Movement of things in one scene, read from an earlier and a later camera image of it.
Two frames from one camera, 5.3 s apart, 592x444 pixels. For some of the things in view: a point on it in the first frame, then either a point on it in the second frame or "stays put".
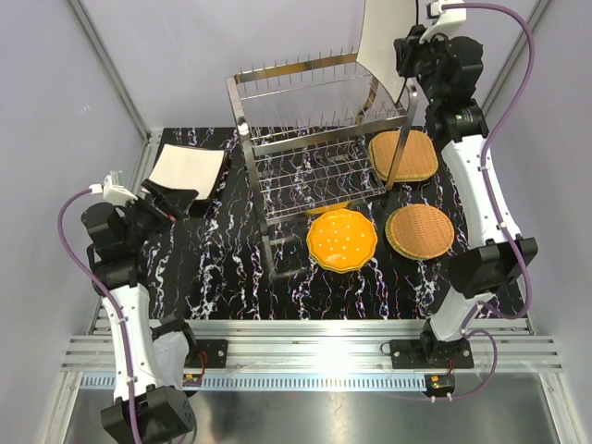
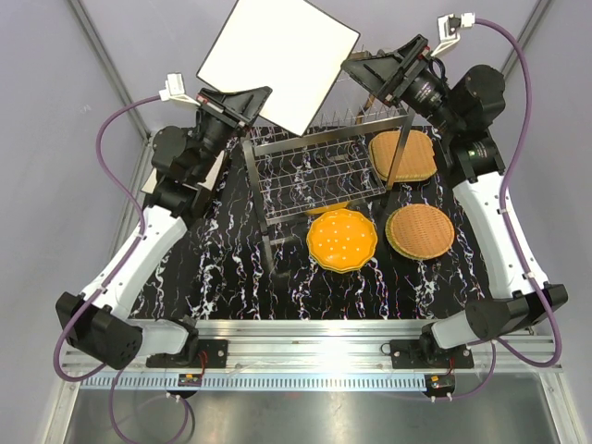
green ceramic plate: (340, 270) stays put
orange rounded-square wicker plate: (418, 159) stays put
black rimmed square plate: (385, 21) → (289, 45)
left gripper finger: (178, 200) → (247, 104)
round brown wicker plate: (422, 230) stays put
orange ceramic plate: (342, 239) stays put
